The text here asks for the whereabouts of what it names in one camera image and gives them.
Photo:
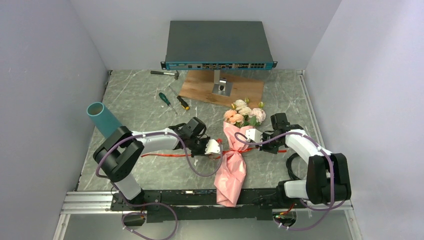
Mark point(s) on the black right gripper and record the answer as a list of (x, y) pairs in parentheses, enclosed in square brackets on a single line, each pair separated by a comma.
[(264, 147)]

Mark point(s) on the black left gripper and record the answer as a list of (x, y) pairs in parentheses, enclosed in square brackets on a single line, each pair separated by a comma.
[(202, 152)]

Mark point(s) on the red ribbon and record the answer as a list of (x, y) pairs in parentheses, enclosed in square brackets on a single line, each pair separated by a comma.
[(182, 155)]

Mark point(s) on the pink flower bouquet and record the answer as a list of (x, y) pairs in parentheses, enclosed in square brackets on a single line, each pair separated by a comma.
[(230, 176)]

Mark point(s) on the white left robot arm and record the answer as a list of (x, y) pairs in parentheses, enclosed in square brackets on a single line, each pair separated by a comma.
[(118, 154)]

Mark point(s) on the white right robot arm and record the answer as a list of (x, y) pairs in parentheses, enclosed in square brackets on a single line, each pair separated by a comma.
[(327, 178)]

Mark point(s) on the teal cylindrical vase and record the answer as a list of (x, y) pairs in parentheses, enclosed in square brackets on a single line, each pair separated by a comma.
[(104, 120)]

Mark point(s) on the yellow black screwdriver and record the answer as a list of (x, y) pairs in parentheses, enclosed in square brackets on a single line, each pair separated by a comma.
[(183, 103)]

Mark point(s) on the wooden board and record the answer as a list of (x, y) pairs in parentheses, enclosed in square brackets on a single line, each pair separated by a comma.
[(198, 85)]

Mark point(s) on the small black hammer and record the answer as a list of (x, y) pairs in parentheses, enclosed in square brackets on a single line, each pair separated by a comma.
[(175, 75)]

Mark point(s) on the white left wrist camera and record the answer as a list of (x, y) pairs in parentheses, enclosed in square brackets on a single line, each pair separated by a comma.
[(213, 147)]

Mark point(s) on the green handled screwdriver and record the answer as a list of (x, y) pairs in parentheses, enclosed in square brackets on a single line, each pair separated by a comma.
[(164, 98)]

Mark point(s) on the metal stand bracket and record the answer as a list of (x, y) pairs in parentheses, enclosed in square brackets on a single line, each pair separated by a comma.
[(221, 85)]

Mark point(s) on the grey network switch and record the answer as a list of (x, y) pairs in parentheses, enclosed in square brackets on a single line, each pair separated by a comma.
[(217, 45)]

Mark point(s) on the aluminium rail frame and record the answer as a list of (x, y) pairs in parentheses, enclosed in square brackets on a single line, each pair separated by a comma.
[(87, 215)]

